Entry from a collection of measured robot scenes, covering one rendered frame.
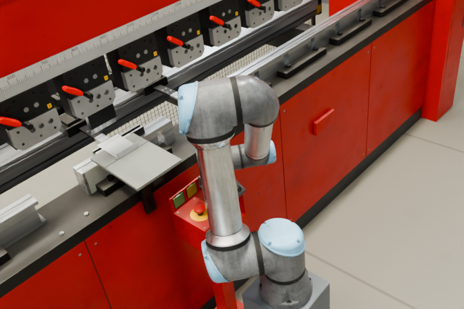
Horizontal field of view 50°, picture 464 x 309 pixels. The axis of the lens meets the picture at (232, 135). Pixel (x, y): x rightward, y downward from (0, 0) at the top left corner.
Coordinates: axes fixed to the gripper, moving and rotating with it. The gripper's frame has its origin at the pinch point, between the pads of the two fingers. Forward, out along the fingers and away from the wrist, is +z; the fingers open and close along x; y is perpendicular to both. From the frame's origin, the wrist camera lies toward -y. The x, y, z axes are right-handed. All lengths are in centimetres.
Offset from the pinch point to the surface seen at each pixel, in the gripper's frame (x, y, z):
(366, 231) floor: -83, -20, 72
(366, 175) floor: -123, 2, 74
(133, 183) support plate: 26.7, 10.6, -26.1
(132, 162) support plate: 20.0, 19.0, -25.3
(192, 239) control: 15.1, 0.8, 3.6
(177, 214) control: 14.7, 7.1, -4.3
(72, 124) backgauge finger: 20, 54, -25
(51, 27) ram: 26, 35, -71
